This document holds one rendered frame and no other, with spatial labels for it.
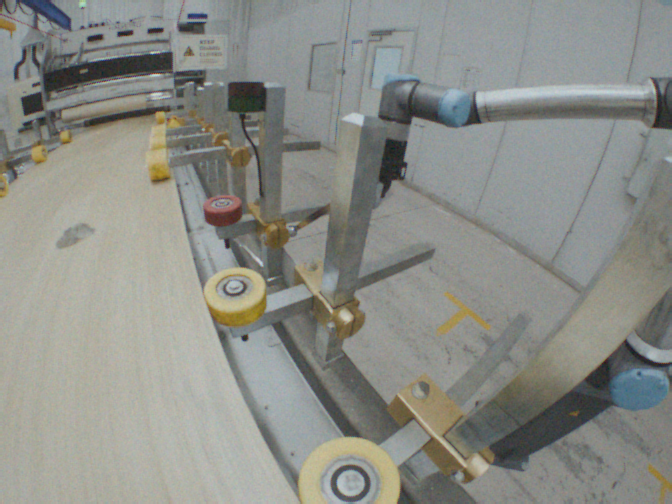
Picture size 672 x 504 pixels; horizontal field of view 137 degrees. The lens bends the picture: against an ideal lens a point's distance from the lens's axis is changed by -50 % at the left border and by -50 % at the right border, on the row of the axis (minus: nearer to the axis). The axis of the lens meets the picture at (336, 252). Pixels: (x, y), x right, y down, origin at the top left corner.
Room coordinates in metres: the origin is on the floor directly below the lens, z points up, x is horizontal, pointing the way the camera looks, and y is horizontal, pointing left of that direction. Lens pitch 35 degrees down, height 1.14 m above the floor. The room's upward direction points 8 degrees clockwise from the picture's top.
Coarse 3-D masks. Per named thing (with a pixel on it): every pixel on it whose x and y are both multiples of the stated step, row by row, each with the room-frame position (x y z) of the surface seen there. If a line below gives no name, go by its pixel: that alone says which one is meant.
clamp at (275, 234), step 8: (248, 208) 0.51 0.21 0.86; (256, 208) 0.51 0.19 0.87; (256, 216) 0.47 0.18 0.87; (256, 224) 0.47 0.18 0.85; (264, 224) 0.44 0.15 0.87; (272, 224) 0.45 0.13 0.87; (280, 224) 0.45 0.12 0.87; (256, 232) 0.47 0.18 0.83; (264, 232) 0.44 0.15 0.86; (272, 232) 0.43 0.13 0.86; (280, 232) 0.44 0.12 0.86; (288, 232) 0.45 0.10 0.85; (264, 240) 0.43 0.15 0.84; (272, 240) 0.43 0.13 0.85; (280, 240) 0.44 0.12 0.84
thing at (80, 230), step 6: (72, 228) 0.27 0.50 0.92; (78, 228) 0.28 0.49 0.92; (84, 228) 0.28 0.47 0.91; (90, 228) 0.29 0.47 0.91; (66, 234) 0.25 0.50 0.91; (72, 234) 0.26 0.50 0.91; (78, 234) 0.27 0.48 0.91; (84, 234) 0.27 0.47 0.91; (90, 234) 0.28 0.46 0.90; (60, 240) 0.24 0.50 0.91; (66, 240) 0.25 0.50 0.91; (72, 240) 0.25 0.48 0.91; (60, 246) 0.23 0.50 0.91
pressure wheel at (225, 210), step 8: (208, 200) 0.45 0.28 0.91; (216, 200) 0.46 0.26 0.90; (224, 200) 0.45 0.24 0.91; (232, 200) 0.46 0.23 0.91; (240, 200) 0.47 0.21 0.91; (208, 208) 0.42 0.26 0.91; (216, 208) 0.42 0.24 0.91; (224, 208) 0.42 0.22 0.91; (232, 208) 0.43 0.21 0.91; (240, 208) 0.45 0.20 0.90; (208, 216) 0.41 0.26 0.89; (216, 216) 0.41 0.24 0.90; (224, 216) 0.41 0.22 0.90; (232, 216) 0.42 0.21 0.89; (240, 216) 0.44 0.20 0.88; (216, 224) 0.41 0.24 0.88; (224, 224) 0.41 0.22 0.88; (224, 240) 0.44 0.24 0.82
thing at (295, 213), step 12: (300, 204) 0.57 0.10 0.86; (312, 204) 0.58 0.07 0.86; (324, 204) 0.59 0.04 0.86; (252, 216) 0.49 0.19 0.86; (288, 216) 0.52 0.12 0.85; (300, 216) 0.54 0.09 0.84; (216, 228) 0.43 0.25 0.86; (228, 228) 0.44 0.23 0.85; (240, 228) 0.45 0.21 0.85; (252, 228) 0.47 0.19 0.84
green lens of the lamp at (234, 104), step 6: (228, 102) 0.42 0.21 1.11; (234, 102) 0.41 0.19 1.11; (240, 102) 0.41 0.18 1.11; (246, 102) 0.41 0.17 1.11; (252, 102) 0.42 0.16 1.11; (258, 102) 0.43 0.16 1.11; (228, 108) 0.42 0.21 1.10; (234, 108) 0.41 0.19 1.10; (240, 108) 0.41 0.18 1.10; (246, 108) 0.41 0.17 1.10; (252, 108) 0.42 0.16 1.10; (258, 108) 0.43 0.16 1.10
